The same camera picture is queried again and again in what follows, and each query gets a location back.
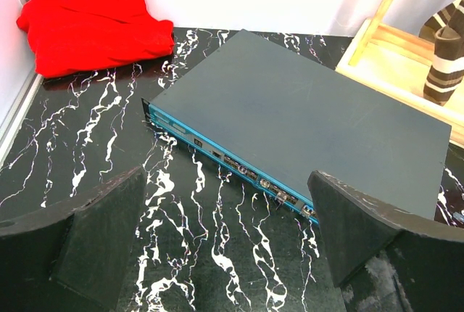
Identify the silver SFP transceiver plug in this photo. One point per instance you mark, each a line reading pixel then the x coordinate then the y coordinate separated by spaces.
pixel 307 211

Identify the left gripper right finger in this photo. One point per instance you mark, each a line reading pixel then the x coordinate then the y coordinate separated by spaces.
pixel 383 258

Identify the inserted silver SFP module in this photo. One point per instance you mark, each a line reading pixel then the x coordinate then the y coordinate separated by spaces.
pixel 281 197

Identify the red folded cloth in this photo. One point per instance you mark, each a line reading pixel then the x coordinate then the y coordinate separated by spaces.
pixel 68 36

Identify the wooden drying rack frame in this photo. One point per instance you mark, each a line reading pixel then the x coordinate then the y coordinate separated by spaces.
pixel 396 64

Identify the brown striped sock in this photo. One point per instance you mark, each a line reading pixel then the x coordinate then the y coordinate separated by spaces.
pixel 438 20
pixel 446 70

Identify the brown striped sock front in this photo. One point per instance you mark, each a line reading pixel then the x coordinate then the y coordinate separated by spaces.
pixel 446 70

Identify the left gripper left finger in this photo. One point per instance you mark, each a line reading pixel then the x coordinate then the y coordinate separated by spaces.
pixel 72 255

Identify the dark blue network switch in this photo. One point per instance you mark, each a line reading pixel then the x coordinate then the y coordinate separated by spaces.
pixel 272 117

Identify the brown striped sock back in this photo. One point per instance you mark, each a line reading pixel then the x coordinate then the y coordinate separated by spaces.
pixel 438 20

